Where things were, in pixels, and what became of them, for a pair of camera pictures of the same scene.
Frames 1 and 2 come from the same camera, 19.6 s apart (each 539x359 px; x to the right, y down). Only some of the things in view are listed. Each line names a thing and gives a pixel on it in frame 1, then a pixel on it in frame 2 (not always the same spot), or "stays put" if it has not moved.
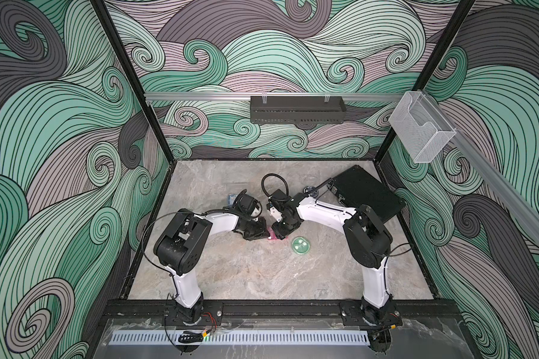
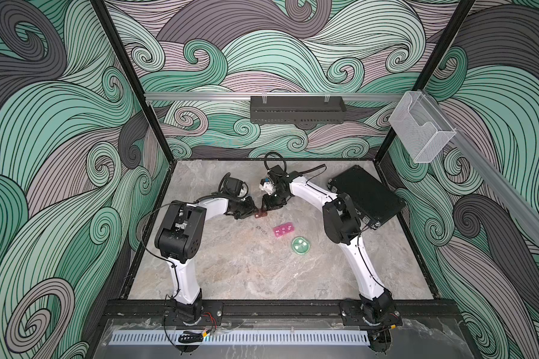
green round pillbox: [300, 245] stays put
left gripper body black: [252, 229] to [243, 209]
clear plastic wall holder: [419, 128] stays put
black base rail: [284, 310] stays put
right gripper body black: [284, 227] to [275, 200]
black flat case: [355, 188] stays put
